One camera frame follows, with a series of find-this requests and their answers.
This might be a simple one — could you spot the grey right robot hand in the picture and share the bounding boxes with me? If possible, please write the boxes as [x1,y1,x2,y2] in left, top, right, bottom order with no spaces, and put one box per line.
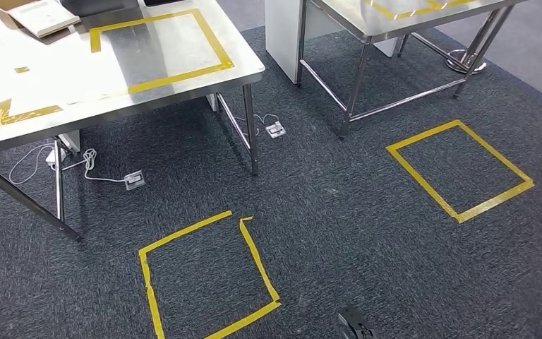
[337,306,377,339]

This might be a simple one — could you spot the stainless steel workbench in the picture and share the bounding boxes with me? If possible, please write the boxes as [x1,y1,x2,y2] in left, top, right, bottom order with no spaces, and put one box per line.
[0,0,266,243]
[296,0,530,140]

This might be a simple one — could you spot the yellow floor tape square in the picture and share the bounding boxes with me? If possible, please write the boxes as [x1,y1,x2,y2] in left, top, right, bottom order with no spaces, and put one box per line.
[138,210,282,339]
[385,119,535,224]

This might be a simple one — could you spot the metal floor socket box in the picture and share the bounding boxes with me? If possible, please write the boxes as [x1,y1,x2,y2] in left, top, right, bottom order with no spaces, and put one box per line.
[122,170,147,191]
[265,120,287,139]

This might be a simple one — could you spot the chrome stanchion base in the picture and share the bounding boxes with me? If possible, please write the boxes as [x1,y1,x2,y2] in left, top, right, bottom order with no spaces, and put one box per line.
[446,48,488,76]

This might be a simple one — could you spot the white cabinet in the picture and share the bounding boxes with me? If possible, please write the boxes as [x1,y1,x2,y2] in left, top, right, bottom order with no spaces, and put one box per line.
[265,0,347,85]

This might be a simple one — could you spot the yellow tape rectangle outline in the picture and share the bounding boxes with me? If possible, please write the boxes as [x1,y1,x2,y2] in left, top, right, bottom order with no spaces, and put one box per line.
[88,8,236,95]
[364,0,476,21]

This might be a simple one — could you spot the white power adapter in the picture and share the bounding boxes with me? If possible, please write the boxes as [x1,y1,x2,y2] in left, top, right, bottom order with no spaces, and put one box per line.
[45,147,67,165]

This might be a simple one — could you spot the yellow tape corner mark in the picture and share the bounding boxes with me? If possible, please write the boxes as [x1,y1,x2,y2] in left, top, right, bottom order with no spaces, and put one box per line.
[0,98,64,128]

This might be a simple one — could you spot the black flat device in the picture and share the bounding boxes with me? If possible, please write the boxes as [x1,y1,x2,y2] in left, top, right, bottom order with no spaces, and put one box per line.
[59,0,141,18]

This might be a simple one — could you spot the white flat pad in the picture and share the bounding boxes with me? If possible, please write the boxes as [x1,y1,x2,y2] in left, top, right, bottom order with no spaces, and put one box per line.
[8,0,81,40]

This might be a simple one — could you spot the white cable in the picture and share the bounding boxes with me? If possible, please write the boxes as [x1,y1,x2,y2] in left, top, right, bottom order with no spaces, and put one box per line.
[233,113,282,138]
[8,142,127,186]

